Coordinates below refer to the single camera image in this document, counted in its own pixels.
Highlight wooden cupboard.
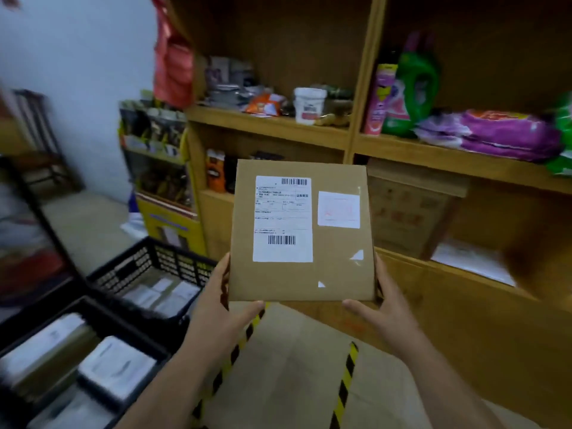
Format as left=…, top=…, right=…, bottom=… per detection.
left=165, top=0, right=572, bottom=429

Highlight person's left hand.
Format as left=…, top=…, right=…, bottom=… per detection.
left=183, top=253, right=265, bottom=353

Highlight black glass display cabinet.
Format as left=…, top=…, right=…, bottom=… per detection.
left=0, top=156, right=86, bottom=335

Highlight red plastic bag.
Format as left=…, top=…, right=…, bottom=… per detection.
left=150, top=0, right=195, bottom=110

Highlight black snack packet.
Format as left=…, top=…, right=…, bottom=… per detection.
left=223, top=156, right=240, bottom=195

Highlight orange white snack bag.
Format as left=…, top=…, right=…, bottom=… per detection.
left=244, top=91, right=287, bottom=117

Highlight green white packaged bags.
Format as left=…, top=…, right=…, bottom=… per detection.
left=545, top=91, right=572, bottom=177

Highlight yellow cardboard display stand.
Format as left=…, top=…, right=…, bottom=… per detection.
left=118, top=91, right=209, bottom=257

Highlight pile of grey packets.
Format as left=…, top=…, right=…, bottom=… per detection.
left=203, top=55, right=273, bottom=110

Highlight pink packet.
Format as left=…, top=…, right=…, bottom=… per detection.
left=362, top=62, right=399, bottom=137

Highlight white paper stack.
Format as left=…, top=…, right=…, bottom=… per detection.
left=431, top=238, right=517, bottom=287

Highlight printed cardboard carton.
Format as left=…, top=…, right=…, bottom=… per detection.
left=366, top=158, right=470, bottom=260

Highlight person's left forearm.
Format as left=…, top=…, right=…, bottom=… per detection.
left=114, top=339, right=233, bottom=429

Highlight purple packaged bags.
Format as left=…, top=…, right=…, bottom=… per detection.
left=413, top=109, right=564, bottom=164

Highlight small plain cardboard box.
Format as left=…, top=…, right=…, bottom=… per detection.
left=0, top=312, right=101, bottom=398

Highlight black crate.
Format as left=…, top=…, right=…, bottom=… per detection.
left=87, top=236, right=219, bottom=349
left=0, top=295, right=173, bottom=429

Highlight dark upright poles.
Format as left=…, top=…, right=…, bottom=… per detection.
left=11, top=89, right=68, bottom=188

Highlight white foam parcel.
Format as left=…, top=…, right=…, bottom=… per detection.
left=78, top=335, right=157, bottom=403

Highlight green detergent bottle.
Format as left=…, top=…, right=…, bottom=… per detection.
left=382, top=30, right=441, bottom=138

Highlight person's right hand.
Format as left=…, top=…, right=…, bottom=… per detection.
left=341, top=254, right=419, bottom=353

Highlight person's right forearm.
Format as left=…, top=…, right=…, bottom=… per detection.
left=397, top=337, right=506, bottom=429

